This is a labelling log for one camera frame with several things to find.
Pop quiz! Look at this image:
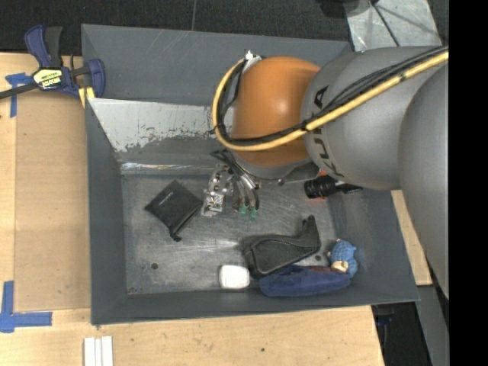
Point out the black flat case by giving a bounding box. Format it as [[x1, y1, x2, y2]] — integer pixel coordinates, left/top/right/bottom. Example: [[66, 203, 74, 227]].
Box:
[[144, 179, 204, 242]]

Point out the white rounded block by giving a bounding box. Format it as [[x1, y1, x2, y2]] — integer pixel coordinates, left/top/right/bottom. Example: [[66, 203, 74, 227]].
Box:
[[218, 265, 252, 291]]

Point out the grey metal bin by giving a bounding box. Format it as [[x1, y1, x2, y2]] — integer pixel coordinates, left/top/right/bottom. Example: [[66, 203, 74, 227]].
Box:
[[80, 24, 422, 326]]

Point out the blue toy figure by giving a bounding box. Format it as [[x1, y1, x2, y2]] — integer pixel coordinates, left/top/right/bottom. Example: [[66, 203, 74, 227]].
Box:
[[326, 238, 359, 278]]

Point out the pale wood board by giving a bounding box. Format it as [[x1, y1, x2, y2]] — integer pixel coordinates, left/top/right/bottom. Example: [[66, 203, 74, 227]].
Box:
[[13, 53, 92, 313]]

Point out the black cylinder on white bracket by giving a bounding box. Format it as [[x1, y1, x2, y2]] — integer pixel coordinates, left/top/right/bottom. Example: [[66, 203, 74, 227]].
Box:
[[277, 175, 363, 201]]

